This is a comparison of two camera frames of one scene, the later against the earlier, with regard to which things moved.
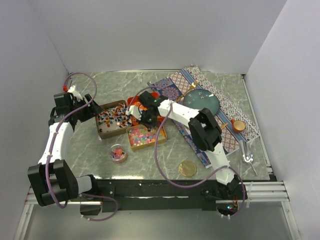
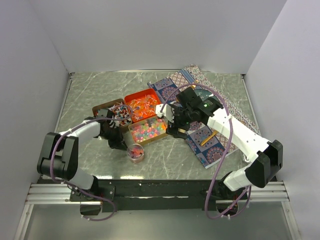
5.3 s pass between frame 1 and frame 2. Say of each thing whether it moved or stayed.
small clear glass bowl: moved
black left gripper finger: moved
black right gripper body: moved
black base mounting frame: stayed
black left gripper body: moved
